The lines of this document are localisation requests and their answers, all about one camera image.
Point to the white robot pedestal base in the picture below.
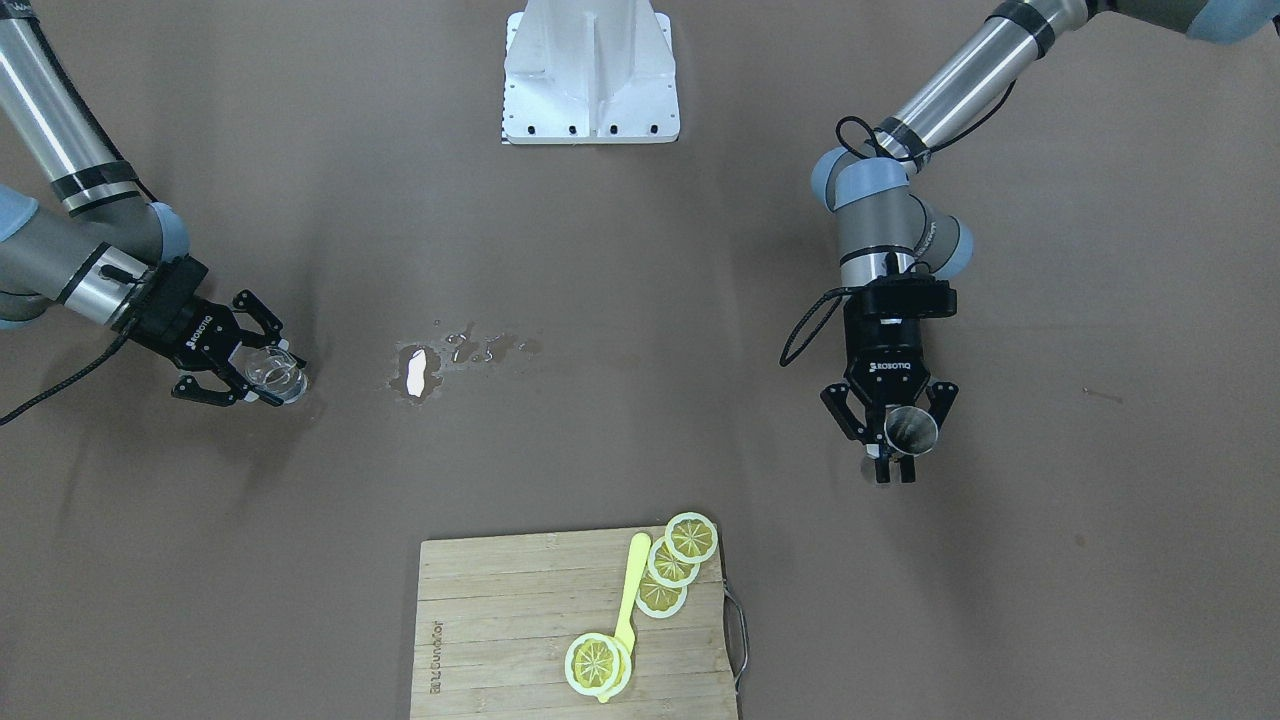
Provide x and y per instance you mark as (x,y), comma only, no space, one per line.
(579,72)

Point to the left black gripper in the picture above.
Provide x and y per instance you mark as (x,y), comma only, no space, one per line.
(884,362)

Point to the wooden cutting board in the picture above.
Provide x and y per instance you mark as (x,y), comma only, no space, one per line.
(496,615)

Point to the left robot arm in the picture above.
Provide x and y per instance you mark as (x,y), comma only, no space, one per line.
(897,255)

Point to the lemon slice inner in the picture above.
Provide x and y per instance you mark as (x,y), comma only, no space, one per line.
(658,601)

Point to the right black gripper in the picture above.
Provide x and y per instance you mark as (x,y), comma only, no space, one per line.
(192,330)

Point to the small glass cup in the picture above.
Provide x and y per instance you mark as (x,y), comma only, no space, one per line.
(274,371)

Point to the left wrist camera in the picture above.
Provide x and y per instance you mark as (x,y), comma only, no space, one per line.
(903,296)

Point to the lemon slice on knife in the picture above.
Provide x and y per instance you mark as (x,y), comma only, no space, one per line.
(599,665)

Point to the lemon slice middle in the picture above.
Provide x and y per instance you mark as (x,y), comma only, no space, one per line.
(668,570)

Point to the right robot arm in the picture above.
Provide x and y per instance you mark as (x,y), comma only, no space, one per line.
(113,253)

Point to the steel jigger measuring cup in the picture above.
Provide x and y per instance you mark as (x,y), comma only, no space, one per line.
(903,433)

